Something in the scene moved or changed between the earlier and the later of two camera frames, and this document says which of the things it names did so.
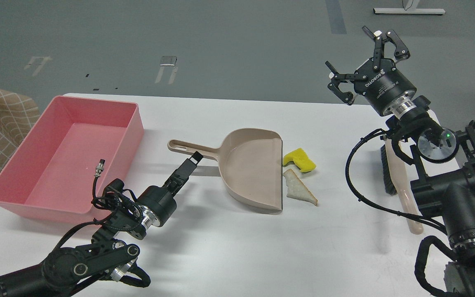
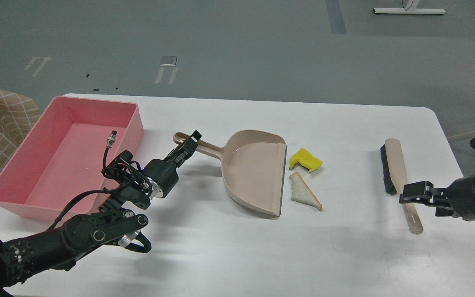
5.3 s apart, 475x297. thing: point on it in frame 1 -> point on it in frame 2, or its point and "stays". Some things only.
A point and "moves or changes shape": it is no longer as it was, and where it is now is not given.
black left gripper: [157, 206] -> [161, 175]
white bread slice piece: [297, 189] moves or changes shape
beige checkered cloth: [2, 119] stays
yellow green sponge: [301, 159] moves or changes shape
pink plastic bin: [52, 175] stays
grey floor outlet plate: [168, 61] stays
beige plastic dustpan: [250, 161] stays
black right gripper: [388, 92] -> [472, 198]
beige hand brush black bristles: [396, 180] stays
